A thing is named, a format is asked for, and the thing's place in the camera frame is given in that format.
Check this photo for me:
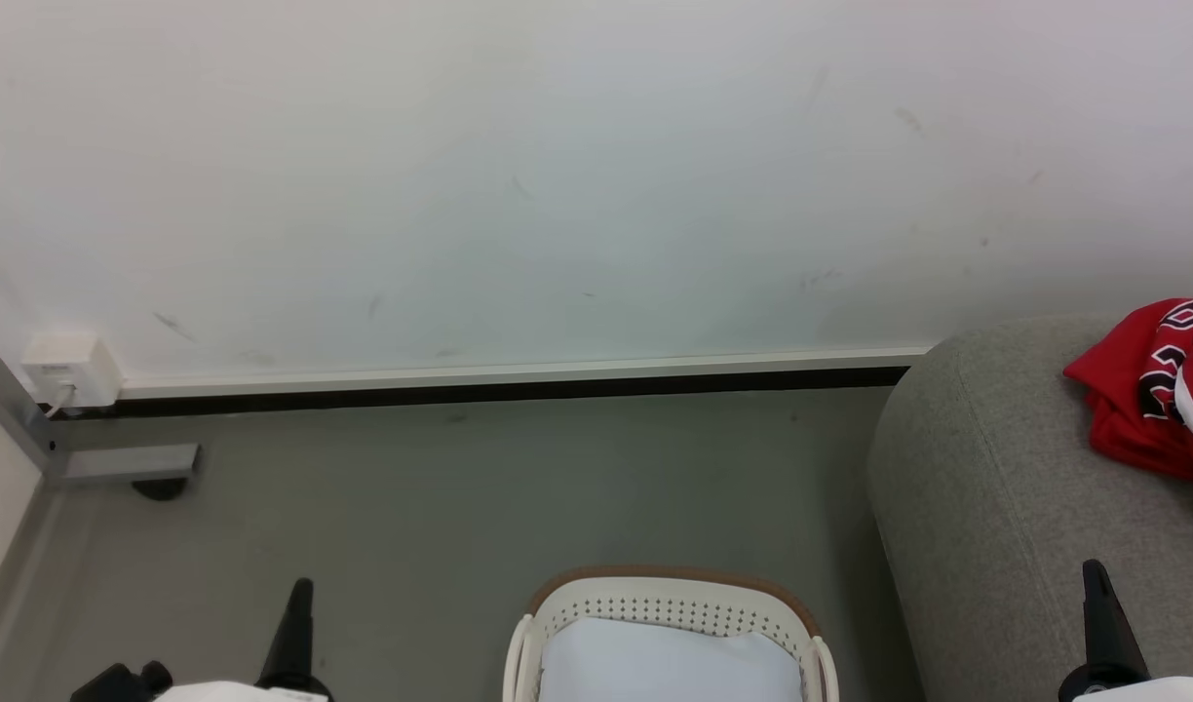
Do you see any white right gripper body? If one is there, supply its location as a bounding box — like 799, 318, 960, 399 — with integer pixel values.
1072, 676, 1193, 702

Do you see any white wall socket box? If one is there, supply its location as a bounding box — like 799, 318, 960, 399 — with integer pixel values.
21, 332, 124, 409

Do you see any white perforated laundry basket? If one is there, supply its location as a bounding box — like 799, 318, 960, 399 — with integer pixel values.
502, 565, 840, 702

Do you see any white cloth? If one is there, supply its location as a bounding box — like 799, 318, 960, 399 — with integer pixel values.
538, 617, 805, 702

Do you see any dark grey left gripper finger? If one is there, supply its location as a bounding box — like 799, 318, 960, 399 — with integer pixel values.
255, 578, 330, 697

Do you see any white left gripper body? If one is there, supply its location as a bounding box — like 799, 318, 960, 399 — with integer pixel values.
156, 681, 332, 702

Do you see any grey fabric sofa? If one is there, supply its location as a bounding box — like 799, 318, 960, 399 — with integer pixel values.
866, 314, 1193, 702

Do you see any white baseboard strip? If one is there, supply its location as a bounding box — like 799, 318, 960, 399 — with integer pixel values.
117, 343, 937, 401

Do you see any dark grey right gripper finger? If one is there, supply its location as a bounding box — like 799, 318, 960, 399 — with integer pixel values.
1059, 560, 1150, 699

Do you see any red basketball jersey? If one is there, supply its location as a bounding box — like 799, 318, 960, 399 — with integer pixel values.
1062, 297, 1193, 487

